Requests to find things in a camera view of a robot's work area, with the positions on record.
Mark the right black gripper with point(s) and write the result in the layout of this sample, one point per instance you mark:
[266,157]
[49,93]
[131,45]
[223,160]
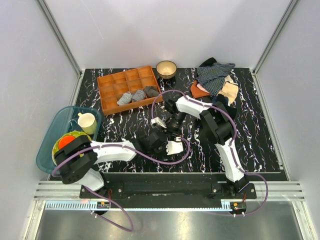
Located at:
[170,130]

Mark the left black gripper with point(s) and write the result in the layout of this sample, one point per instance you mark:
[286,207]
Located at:
[165,145]

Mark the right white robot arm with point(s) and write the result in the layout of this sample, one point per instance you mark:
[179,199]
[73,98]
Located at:
[219,129]

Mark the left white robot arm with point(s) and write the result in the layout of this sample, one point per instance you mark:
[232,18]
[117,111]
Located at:
[75,154]

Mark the dark grey rolled underwear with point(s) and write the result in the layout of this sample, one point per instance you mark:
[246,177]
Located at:
[151,91]

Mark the striped rolled underwear middle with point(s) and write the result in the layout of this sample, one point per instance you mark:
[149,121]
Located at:
[138,96]

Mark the striped rolled underwear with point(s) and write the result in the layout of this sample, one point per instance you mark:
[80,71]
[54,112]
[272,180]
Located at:
[138,96]
[125,99]

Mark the striped rolled underwear left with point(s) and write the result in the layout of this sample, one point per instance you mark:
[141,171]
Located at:
[125,99]

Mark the black underwear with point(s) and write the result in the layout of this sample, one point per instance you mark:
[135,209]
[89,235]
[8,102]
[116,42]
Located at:
[222,102]

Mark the beige underwear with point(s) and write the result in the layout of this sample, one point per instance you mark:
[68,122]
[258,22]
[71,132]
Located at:
[230,89]

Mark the orange cloth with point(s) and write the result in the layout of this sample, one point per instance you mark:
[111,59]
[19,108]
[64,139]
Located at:
[198,92]

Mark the beige bowl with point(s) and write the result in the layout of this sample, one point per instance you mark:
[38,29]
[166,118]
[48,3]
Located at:
[166,69]

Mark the orange compartment tray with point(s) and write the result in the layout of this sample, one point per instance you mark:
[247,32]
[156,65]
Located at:
[112,87]

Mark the cream mug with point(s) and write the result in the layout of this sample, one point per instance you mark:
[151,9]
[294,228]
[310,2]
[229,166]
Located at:
[87,122]

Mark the yellow-green dotted plate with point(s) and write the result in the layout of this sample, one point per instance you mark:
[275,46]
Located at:
[76,134]

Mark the blue plastic tub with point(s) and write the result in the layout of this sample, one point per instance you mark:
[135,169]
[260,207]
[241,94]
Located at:
[65,121]

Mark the orange cup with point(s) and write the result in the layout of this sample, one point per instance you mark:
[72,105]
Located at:
[65,140]

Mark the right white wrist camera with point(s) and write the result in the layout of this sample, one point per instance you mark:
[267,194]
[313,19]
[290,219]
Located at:
[157,122]

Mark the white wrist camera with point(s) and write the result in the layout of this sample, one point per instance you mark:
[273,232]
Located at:
[157,122]
[174,147]

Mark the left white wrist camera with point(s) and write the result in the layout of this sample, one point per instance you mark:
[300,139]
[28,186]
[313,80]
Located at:
[174,147]

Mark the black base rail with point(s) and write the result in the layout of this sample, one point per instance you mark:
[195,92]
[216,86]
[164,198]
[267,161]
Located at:
[171,190]

